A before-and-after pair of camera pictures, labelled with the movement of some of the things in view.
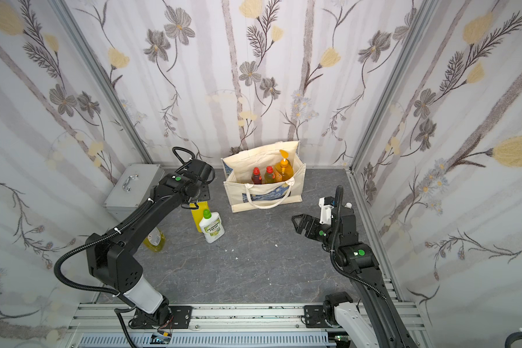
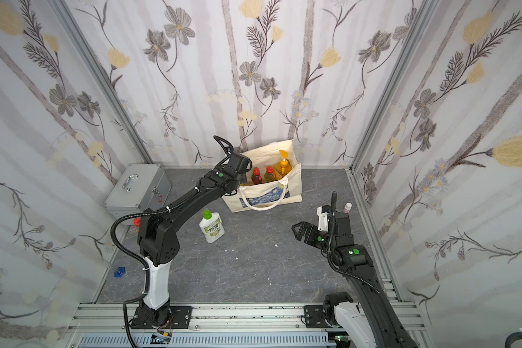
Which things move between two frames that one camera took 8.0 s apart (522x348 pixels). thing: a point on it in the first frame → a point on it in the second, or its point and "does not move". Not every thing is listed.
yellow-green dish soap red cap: (270, 177) does not move
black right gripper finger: (307, 223) → (306, 230)
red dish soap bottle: (256, 178) does not move
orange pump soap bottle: (283, 171) does not move
